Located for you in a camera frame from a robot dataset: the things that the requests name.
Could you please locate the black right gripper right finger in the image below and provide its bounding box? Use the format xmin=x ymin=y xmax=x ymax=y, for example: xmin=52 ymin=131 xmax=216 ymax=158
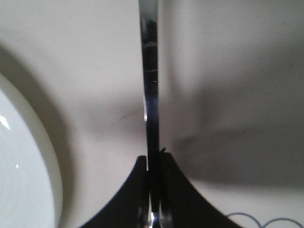
xmin=159 ymin=152 xmax=240 ymax=228

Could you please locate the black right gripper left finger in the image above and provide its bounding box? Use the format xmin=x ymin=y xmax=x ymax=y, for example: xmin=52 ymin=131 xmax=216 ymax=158
xmin=82 ymin=156 xmax=149 ymax=228

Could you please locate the white round plate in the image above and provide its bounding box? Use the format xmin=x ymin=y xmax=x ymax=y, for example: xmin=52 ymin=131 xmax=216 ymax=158
xmin=0 ymin=76 xmax=63 ymax=228

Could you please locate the metal fork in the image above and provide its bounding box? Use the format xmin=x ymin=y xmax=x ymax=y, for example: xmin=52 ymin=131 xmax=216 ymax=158
xmin=139 ymin=0 xmax=160 ymax=228

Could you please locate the cream rabbit print tray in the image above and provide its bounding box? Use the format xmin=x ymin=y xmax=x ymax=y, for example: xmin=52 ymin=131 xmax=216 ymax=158
xmin=0 ymin=0 xmax=304 ymax=228

